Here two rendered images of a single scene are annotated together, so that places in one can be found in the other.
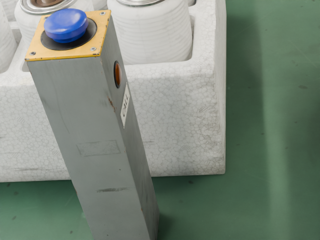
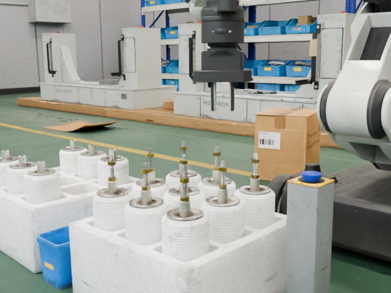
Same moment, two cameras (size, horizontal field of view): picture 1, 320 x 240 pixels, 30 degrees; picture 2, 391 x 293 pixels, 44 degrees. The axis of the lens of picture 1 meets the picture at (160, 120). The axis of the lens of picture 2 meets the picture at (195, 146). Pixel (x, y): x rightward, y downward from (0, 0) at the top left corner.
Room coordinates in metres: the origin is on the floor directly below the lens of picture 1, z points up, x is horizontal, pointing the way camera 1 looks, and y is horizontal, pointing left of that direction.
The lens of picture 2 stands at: (0.19, 1.01, 0.57)
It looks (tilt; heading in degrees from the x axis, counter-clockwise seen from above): 11 degrees down; 300
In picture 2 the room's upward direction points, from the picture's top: 1 degrees counter-clockwise
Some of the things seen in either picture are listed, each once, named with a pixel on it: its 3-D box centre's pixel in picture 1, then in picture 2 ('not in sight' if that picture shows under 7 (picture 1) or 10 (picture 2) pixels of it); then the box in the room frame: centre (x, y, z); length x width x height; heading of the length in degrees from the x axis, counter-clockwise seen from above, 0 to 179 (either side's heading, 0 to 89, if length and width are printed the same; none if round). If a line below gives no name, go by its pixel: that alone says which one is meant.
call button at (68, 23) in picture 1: (67, 28); (310, 177); (0.47, 0.07, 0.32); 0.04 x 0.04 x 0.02
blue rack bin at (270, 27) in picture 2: not in sight; (279, 27); (2.58, -5.33, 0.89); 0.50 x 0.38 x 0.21; 78
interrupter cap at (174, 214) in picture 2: not in sight; (185, 214); (0.68, 0.22, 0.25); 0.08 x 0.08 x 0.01
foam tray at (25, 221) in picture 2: not in sight; (62, 208); (1.30, -0.05, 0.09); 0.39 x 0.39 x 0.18; 74
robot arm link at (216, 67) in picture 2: not in sight; (222, 52); (0.66, 0.10, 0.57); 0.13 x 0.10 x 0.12; 23
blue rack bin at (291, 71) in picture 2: not in sight; (307, 68); (2.15, -5.23, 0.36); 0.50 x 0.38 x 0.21; 77
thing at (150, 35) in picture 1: (156, 50); (254, 227); (0.63, -0.01, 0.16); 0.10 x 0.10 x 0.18
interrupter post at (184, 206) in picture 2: not in sight; (185, 208); (0.68, 0.22, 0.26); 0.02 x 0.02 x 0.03
